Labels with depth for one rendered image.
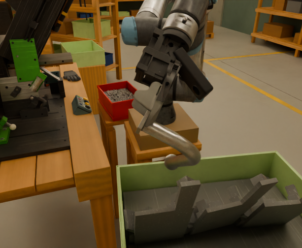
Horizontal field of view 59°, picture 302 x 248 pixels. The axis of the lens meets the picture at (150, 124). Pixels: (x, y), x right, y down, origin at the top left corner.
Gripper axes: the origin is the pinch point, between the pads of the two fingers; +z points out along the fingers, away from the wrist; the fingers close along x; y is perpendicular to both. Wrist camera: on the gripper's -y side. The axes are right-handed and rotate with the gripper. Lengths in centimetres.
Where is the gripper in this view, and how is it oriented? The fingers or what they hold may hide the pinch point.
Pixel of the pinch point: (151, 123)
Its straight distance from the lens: 54.2
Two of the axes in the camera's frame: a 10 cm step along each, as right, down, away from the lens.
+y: -9.2, -4.0, -0.4
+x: 1.4, -2.2, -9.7
